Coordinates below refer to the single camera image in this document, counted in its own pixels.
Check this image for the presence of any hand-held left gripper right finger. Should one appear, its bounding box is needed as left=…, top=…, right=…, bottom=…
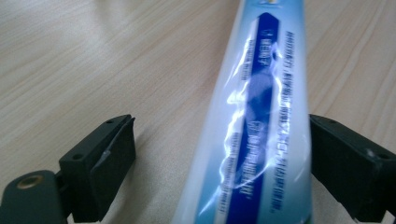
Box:
left=308, top=113, right=396, bottom=224

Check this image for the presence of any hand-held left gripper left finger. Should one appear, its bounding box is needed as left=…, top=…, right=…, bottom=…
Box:
left=58, top=114, right=137, bottom=224

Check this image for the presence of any blue and white tube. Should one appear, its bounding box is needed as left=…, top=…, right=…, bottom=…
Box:
left=170, top=0, right=314, bottom=224

